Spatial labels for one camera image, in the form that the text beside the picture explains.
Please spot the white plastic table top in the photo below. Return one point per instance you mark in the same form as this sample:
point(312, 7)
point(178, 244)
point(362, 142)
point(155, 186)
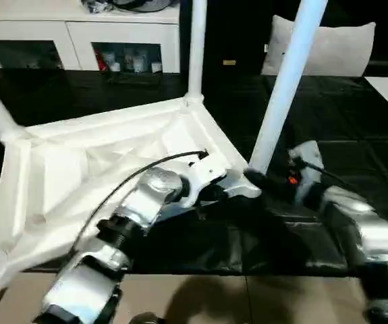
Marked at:
point(79, 152)

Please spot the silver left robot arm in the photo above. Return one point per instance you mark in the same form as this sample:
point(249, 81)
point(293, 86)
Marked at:
point(146, 195)

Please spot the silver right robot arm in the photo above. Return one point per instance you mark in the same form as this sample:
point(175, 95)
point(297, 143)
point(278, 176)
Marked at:
point(376, 233)

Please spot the black work mat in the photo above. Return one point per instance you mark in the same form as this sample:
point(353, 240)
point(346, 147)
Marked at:
point(332, 118)

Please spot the black robot foot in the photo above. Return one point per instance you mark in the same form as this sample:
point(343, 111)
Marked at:
point(148, 319)

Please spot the small white jar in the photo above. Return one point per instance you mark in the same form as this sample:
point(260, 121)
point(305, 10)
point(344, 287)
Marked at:
point(139, 64)
point(114, 66)
point(156, 67)

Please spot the grey cushion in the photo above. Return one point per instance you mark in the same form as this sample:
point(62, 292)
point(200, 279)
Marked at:
point(342, 50)

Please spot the black cabinet with gold label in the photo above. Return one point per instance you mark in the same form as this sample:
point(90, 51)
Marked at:
point(234, 33)

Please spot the grey round helmet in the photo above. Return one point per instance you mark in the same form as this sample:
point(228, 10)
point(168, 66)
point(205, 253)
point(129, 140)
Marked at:
point(143, 4)

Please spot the dark clutter pile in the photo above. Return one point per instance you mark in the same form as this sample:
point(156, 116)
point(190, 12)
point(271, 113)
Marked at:
point(96, 6)

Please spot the white glass-door cabinet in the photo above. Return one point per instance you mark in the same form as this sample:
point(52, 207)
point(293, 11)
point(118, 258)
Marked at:
point(28, 30)

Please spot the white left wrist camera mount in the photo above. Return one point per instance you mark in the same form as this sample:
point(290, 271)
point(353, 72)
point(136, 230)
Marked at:
point(207, 172)

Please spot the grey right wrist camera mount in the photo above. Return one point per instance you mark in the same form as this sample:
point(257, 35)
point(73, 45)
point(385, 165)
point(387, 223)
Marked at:
point(310, 158)

